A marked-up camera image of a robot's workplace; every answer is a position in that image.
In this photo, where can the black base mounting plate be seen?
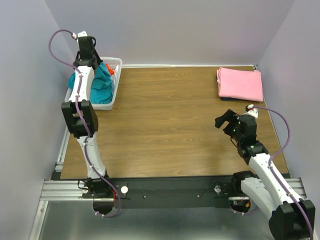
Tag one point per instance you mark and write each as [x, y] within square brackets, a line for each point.
[163, 192]

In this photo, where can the orange t shirt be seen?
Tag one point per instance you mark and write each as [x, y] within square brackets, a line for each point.
[110, 70]

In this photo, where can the teal polo shirt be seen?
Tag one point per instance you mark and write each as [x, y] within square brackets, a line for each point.
[101, 91]

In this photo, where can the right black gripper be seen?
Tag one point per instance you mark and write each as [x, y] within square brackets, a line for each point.
[229, 115]

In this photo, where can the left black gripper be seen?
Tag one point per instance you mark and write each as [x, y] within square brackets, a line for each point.
[98, 61]

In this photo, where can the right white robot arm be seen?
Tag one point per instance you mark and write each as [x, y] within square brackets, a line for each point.
[290, 217]

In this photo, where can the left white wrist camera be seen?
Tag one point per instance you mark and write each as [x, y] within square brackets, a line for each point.
[81, 34]

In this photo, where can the aluminium frame rail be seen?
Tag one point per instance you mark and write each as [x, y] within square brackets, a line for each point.
[68, 191]

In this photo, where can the white t shirt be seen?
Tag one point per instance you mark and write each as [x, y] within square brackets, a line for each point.
[114, 78]

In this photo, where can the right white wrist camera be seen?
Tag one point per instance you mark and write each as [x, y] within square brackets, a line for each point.
[251, 110]

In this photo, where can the folded pink t shirt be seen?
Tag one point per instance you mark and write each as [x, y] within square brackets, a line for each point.
[239, 84]

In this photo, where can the white plastic laundry basket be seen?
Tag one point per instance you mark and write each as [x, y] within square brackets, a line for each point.
[116, 65]

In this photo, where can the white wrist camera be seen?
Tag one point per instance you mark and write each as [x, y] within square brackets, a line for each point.
[251, 110]
[81, 34]

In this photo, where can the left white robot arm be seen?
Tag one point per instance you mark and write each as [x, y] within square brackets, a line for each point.
[82, 120]

